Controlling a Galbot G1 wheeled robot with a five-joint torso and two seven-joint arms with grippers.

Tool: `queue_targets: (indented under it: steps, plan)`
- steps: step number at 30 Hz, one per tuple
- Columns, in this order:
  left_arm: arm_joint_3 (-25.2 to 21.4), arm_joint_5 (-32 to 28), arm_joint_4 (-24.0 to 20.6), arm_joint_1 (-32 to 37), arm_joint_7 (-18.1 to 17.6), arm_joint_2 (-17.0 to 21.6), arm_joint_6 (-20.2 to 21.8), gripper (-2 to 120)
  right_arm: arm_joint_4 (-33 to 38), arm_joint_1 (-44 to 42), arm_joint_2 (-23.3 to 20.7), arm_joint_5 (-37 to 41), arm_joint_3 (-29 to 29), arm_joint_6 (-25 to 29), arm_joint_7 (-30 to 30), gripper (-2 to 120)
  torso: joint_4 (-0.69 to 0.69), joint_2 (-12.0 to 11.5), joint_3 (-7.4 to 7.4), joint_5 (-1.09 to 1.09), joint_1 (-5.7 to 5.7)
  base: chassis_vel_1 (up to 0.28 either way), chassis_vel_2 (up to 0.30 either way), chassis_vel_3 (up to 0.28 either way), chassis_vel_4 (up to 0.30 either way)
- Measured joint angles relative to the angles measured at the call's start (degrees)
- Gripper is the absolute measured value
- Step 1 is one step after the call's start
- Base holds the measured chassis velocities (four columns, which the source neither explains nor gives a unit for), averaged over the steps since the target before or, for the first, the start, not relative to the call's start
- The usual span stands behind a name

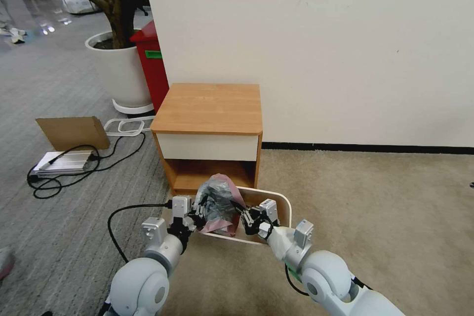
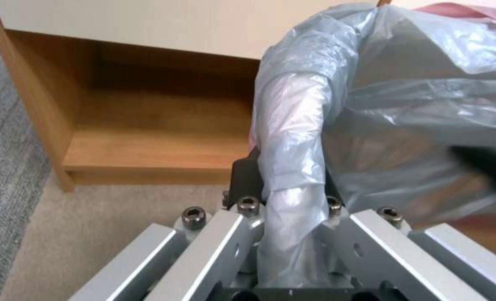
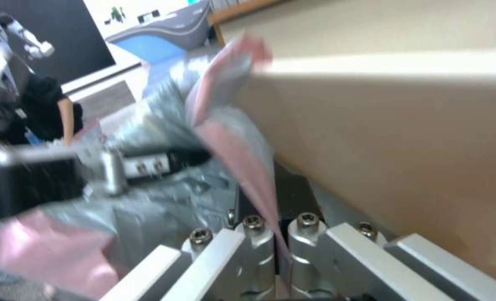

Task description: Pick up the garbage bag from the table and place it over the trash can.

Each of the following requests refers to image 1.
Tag brown potted tree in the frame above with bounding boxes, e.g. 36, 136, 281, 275
36, 0, 142, 50

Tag pink grey garbage bag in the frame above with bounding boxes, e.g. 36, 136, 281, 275
194, 173, 246, 237

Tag white plant pot saucer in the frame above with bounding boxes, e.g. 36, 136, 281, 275
112, 99, 156, 115

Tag black baseboard strip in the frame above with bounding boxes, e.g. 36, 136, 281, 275
261, 141, 474, 155

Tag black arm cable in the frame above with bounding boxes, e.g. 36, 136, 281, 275
107, 200, 175, 266
283, 262, 311, 297

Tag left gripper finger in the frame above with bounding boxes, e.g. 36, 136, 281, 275
185, 217, 205, 236
190, 199, 209, 221

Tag white round plant pot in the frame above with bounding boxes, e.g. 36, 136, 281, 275
84, 28, 155, 108

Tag white background box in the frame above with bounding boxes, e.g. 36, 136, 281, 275
60, 0, 100, 16

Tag white nightstand drawer front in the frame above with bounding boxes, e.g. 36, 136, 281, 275
153, 132, 260, 163

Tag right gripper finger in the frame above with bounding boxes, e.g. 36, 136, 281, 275
239, 216, 257, 237
229, 200, 257, 221

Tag red bin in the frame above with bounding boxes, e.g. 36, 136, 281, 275
129, 19, 171, 115

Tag black floor cable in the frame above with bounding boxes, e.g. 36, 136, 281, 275
26, 132, 147, 200

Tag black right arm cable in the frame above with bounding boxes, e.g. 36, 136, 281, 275
283, 262, 311, 297

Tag person's foot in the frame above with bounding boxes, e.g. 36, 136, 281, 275
0, 26, 27, 45

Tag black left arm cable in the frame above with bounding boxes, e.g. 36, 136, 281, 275
107, 200, 175, 266

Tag white wire frame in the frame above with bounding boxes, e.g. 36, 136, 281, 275
103, 116, 155, 136

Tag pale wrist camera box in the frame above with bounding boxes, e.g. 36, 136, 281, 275
171, 196, 194, 221
259, 199, 278, 226

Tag white trash can wooden rim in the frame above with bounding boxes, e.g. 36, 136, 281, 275
198, 185, 292, 246

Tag silver metal box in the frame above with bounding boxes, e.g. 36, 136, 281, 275
31, 150, 95, 176

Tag brown cardboard sheet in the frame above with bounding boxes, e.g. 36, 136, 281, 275
35, 116, 112, 152

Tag wooden nightstand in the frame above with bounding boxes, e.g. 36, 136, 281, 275
150, 83, 264, 197

